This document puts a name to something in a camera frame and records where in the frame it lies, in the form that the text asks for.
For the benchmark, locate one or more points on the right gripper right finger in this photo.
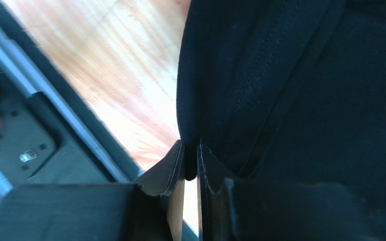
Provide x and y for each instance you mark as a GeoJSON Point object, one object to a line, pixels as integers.
{"type": "Point", "coordinates": [233, 208]}

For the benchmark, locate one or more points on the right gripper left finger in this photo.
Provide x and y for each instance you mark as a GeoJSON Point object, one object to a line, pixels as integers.
{"type": "Point", "coordinates": [148, 208]}

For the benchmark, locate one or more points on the black t-shirt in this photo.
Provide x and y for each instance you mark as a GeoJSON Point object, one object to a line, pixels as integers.
{"type": "Point", "coordinates": [288, 91]}

